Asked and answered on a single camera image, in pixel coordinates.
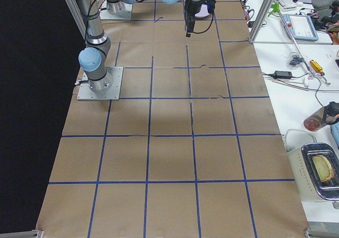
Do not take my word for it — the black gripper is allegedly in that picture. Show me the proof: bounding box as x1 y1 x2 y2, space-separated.
185 0 202 38

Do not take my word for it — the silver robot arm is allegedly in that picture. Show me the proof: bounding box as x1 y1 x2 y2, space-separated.
75 0 179 93
106 0 137 15

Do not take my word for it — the lilac plate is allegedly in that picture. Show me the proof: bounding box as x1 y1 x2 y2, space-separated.
195 4 211 20

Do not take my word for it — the black power adapter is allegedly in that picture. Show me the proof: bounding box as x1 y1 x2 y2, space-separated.
273 70 293 80

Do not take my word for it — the blue teach pendant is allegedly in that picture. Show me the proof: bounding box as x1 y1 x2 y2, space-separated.
283 14 318 41

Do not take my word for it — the long metal rod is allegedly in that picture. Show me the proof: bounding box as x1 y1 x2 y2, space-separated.
277 10 331 86

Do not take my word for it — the yellow tool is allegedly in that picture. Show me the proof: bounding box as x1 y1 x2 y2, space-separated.
309 60 325 76

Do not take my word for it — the white toaster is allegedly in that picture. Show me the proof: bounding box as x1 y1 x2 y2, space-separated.
288 142 338 204

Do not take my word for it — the toast slice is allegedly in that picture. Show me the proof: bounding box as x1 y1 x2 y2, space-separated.
312 155 335 182

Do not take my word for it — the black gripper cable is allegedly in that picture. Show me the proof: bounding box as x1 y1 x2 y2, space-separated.
193 0 217 34

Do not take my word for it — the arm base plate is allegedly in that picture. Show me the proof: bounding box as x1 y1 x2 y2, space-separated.
100 1 132 21
77 67 124 101

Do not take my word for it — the aluminium frame post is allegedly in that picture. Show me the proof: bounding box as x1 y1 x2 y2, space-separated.
248 0 273 43

